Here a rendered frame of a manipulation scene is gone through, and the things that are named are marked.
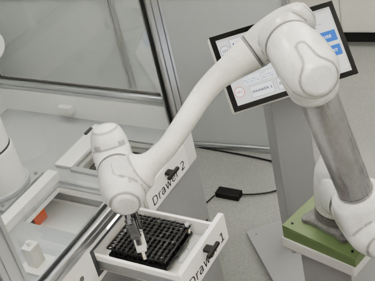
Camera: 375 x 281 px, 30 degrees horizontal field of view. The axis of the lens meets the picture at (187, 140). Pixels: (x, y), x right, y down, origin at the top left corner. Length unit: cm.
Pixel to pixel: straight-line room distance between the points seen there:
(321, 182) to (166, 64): 71
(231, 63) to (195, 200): 108
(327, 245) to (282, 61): 79
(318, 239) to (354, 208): 32
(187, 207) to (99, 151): 96
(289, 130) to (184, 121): 121
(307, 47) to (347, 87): 293
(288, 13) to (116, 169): 59
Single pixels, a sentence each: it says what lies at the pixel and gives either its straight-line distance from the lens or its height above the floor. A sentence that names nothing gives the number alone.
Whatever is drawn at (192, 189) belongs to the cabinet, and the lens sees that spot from 278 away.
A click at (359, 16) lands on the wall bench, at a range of 496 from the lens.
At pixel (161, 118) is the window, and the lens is 253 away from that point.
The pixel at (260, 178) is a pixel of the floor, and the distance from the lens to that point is 390.
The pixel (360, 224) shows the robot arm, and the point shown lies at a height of 101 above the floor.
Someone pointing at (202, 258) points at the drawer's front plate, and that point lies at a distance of 220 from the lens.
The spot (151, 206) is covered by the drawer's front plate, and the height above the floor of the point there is 85.
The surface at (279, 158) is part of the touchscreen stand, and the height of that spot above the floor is 60.
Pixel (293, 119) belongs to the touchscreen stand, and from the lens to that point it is 293.
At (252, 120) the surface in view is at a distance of 399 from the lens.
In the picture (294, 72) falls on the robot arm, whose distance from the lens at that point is 165.
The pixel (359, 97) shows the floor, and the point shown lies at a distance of 448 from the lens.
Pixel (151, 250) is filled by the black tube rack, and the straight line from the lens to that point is 225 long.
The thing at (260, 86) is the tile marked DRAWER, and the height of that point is 101.
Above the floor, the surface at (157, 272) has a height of 89.
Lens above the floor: 238
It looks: 33 degrees down
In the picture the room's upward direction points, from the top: 13 degrees counter-clockwise
